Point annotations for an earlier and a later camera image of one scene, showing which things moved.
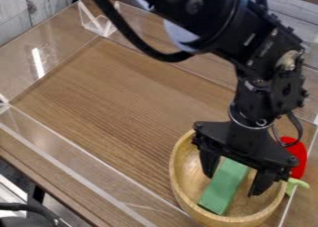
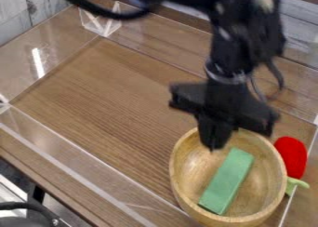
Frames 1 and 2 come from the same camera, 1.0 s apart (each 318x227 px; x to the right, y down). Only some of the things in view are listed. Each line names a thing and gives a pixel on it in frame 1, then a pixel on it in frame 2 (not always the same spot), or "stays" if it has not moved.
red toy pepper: [296, 149] stays
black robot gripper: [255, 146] to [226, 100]
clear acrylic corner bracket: [96, 23] stays
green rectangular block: [223, 185] stays
